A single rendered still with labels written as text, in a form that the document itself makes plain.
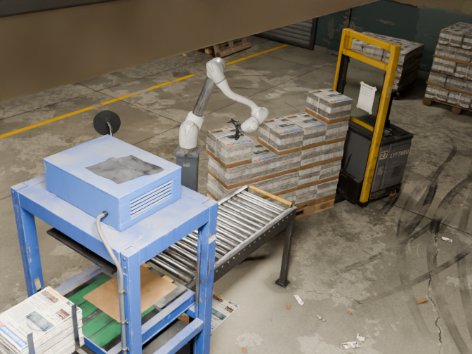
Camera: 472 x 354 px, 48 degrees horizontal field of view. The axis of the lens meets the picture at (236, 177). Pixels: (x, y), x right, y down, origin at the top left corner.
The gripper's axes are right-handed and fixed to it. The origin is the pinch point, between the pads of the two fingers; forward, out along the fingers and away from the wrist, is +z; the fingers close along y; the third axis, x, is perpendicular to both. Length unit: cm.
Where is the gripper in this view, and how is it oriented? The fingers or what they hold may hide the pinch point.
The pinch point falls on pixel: (230, 129)
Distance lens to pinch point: 487.5
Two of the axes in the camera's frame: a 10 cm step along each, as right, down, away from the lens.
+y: 1.9, 9.8, 1.0
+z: -5.1, 0.1, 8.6
